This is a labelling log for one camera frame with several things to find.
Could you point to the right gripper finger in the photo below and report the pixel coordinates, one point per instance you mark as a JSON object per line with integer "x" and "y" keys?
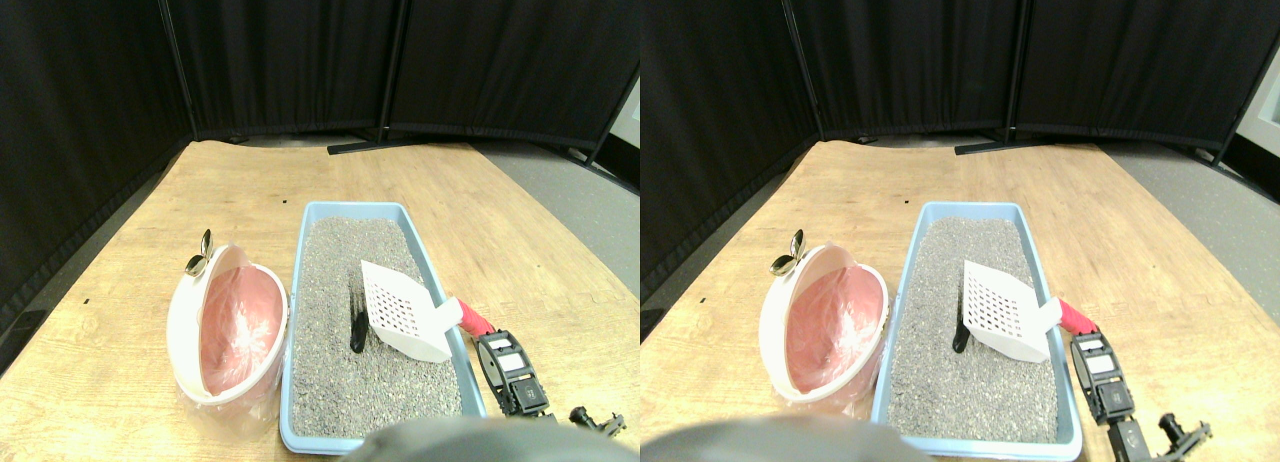
{"x": 518, "y": 374}
{"x": 1077, "y": 367}
{"x": 1107, "y": 377}
{"x": 482, "y": 367}

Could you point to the black curtain stand pole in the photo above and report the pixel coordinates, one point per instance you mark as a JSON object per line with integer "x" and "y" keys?
{"x": 614, "y": 119}
{"x": 1020, "y": 62}
{"x": 394, "y": 62}
{"x": 174, "y": 62}
{"x": 1247, "y": 114}
{"x": 800, "y": 62}

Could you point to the blue litter tray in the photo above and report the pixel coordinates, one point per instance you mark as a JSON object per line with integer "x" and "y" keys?
{"x": 930, "y": 382}
{"x": 330, "y": 382}

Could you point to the black curtain stand foot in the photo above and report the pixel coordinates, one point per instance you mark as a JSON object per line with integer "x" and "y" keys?
{"x": 1020, "y": 143}
{"x": 18, "y": 327}
{"x": 390, "y": 143}

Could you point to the black lump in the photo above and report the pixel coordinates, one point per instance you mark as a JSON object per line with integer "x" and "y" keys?
{"x": 961, "y": 327}
{"x": 358, "y": 327}

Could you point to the white bin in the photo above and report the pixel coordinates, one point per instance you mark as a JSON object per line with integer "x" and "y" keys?
{"x": 235, "y": 332}
{"x": 825, "y": 332}

